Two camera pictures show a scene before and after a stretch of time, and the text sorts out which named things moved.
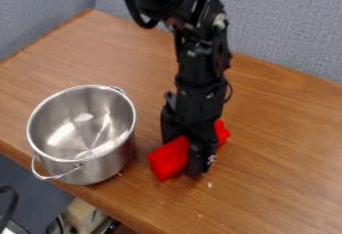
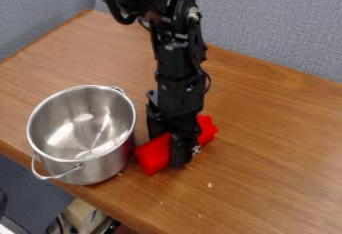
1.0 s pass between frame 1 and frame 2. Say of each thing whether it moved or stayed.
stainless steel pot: stayed
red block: moved
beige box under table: stayed
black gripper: moved
